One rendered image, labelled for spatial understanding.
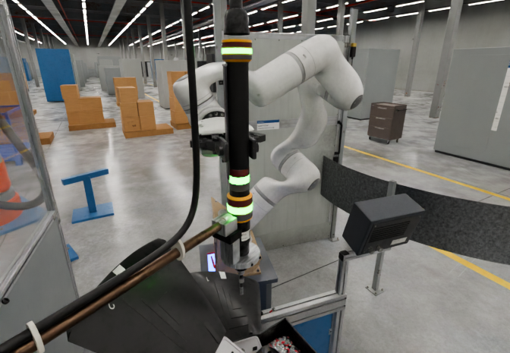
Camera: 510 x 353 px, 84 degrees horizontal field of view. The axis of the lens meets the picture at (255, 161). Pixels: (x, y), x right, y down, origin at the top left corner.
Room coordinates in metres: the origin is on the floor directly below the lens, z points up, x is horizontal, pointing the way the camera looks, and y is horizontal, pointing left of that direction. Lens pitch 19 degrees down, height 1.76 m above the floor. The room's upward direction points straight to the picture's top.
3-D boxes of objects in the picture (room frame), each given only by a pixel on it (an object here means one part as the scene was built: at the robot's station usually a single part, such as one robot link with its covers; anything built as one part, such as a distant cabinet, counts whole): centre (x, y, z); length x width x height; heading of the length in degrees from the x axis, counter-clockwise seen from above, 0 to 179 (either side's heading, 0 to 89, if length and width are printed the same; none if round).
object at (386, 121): (6.75, -3.15, 0.45); 0.68 x 0.47 x 0.90; 32
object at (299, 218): (2.45, -0.28, 1.10); 1.21 x 0.06 x 2.20; 109
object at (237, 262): (0.43, 0.03, 1.48); 0.09 x 0.07 x 0.10; 144
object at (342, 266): (0.95, -0.36, 0.96); 0.03 x 0.03 x 0.20; 19
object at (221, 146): (0.44, 0.06, 1.63); 0.07 x 0.03 x 0.03; 19
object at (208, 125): (0.54, 0.06, 1.63); 0.11 x 0.10 x 0.07; 19
